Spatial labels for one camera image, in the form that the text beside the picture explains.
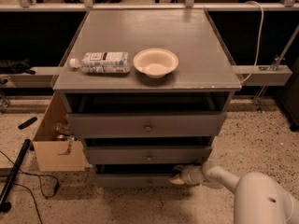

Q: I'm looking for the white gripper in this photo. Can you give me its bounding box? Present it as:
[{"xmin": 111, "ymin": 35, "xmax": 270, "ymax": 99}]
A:
[{"xmin": 169, "ymin": 164, "xmax": 204, "ymax": 185}]

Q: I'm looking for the grey bottom drawer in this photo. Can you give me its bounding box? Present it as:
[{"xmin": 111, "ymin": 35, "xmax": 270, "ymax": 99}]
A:
[{"xmin": 95, "ymin": 173, "xmax": 173, "ymax": 188}]

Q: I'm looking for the grey drawer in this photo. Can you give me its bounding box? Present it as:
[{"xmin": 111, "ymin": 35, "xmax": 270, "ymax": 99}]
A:
[
  {"xmin": 66, "ymin": 112, "xmax": 226, "ymax": 138},
  {"xmin": 95, "ymin": 173, "xmax": 173, "ymax": 188},
  {"xmin": 83, "ymin": 146, "xmax": 211, "ymax": 164}
]

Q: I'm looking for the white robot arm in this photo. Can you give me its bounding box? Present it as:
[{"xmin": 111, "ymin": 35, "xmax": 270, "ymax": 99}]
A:
[{"xmin": 169, "ymin": 161, "xmax": 299, "ymax": 224}]

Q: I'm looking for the grey middle drawer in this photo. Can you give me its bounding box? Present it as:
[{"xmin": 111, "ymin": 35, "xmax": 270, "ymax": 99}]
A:
[{"xmin": 83, "ymin": 146, "xmax": 211, "ymax": 164}]

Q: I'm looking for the grey top drawer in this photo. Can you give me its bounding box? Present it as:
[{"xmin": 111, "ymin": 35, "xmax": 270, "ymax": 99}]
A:
[{"xmin": 66, "ymin": 112, "xmax": 226, "ymax": 138}]

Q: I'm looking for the grey drawer cabinet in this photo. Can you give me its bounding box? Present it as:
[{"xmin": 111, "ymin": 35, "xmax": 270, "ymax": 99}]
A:
[{"xmin": 53, "ymin": 9, "xmax": 241, "ymax": 177}]

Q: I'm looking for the white paper bowl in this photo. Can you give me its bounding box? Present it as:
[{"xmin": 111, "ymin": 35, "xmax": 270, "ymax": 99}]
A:
[{"xmin": 133, "ymin": 49, "xmax": 178, "ymax": 78}]

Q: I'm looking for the cardboard box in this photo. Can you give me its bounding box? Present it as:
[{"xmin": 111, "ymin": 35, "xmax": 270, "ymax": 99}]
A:
[{"xmin": 33, "ymin": 94, "xmax": 86, "ymax": 172}]

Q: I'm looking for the clear plastic water bottle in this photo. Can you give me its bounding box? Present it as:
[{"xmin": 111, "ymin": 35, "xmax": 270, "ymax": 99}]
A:
[{"xmin": 69, "ymin": 51, "xmax": 131, "ymax": 74}]

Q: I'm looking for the metal clamp stand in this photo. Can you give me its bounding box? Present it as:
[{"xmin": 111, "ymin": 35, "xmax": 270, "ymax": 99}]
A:
[{"xmin": 253, "ymin": 24, "xmax": 299, "ymax": 113}]

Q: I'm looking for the small black remote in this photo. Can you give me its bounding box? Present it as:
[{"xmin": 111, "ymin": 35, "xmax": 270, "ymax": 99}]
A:
[{"xmin": 18, "ymin": 117, "xmax": 37, "ymax": 130}]

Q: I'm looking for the black pole on floor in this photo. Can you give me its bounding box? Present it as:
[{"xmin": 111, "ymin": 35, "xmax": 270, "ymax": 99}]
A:
[{"xmin": 0, "ymin": 139, "xmax": 31, "ymax": 213}]

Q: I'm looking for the white cable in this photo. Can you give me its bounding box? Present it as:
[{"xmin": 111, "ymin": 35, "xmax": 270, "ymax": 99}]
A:
[{"xmin": 239, "ymin": 0, "xmax": 265, "ymax": 86}]

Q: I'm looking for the black bag on rail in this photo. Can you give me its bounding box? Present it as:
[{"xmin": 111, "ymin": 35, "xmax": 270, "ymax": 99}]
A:
[{"xmin": 0, "ymin": 59, "xmax": 36, "ymax": 75}]

